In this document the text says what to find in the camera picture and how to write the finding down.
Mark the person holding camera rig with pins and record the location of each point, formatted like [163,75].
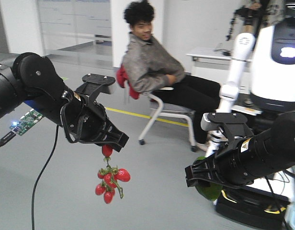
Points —
[257,14]

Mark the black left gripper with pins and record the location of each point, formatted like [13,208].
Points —
[83,119]

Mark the white folding table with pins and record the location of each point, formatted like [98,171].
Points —
[209,64]

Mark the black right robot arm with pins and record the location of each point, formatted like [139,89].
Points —
[271,151]

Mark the white black humanoid robot torso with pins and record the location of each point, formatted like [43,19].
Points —
[272,71]

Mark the green avocado front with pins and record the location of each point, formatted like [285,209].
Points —
[209,190]

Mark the seated person in grey jacket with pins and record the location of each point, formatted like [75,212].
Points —
[150,68]

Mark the white grey metal chair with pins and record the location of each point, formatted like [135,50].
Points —
[159,108]

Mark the red cherry tomato bunch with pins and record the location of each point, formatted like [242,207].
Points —
[110,178]

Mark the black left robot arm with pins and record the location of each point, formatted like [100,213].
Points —
[12,93]

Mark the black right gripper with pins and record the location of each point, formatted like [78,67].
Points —
[230,167]

